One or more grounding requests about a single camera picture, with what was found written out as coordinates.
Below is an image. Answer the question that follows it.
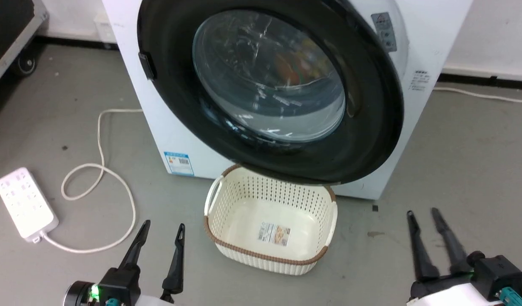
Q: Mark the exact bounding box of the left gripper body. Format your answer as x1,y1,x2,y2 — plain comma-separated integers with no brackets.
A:
65,264,173,306

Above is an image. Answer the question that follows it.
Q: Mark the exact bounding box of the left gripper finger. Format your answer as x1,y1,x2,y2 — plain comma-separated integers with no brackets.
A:
118,220,151,272
160,223,186,303

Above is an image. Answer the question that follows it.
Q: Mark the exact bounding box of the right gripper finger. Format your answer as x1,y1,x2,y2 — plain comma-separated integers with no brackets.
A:
431,207,474,275
406,210,440,282

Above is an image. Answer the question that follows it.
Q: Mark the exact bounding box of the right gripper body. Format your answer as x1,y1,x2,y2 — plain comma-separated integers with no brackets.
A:
407,251,522,306

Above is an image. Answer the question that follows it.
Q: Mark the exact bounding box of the white front-load washing machine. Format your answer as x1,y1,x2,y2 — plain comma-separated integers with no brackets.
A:
102,0,474,200

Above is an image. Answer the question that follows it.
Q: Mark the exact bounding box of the black round washing machine door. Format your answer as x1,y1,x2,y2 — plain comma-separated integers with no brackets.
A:
137,0,405,185

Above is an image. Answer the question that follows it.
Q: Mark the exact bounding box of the grey door hinge plate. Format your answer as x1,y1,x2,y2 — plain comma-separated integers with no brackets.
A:
371,12,398,53

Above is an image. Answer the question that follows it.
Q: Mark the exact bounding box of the white laundry basket brown trim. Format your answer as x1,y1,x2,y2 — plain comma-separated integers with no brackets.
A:
204,164,339,276

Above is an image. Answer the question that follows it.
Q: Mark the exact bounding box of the blue energy label sticker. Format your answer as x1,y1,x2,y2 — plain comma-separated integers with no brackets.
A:
164,151,195,177

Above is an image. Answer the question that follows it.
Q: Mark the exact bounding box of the paper label inside basket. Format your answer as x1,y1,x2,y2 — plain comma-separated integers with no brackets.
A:
257,221,292,247

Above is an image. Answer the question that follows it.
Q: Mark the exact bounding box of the white power strip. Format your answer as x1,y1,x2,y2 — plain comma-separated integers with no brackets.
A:
0,167,60,244

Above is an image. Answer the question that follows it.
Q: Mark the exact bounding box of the black text warning sticker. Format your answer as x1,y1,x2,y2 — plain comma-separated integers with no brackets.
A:
408,70,432,92

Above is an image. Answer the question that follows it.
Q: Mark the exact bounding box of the black caster wheel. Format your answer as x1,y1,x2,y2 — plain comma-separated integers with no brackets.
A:
12,50,37,77

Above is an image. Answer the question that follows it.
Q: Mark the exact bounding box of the black flight case cart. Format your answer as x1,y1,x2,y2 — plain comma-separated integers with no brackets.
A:
0,0,49,92

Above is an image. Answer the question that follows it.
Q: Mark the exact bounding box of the white power strip cable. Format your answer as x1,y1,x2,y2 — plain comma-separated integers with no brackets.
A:
43,108,143,254

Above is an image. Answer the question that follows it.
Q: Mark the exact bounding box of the thin white floor cable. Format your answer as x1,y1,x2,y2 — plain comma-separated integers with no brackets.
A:
433,87,522,104

